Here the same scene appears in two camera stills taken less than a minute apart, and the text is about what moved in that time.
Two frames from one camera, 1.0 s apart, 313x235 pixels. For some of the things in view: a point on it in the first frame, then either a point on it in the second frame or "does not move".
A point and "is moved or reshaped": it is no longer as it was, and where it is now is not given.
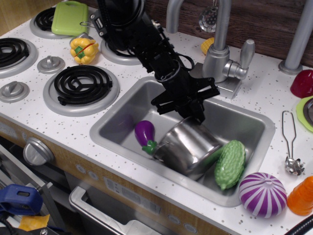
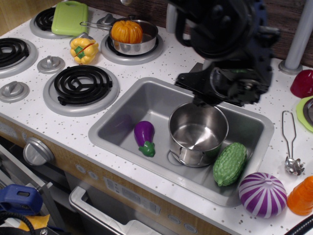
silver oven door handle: x=105 y=219 does not move
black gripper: x=183 y=94 -> x=237 y=81
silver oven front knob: x=36 y=152 does not move
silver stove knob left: x=14 y=92 does not move
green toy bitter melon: x=230 y=164 does not move
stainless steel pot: x=185 y=145 is moved or reshaped
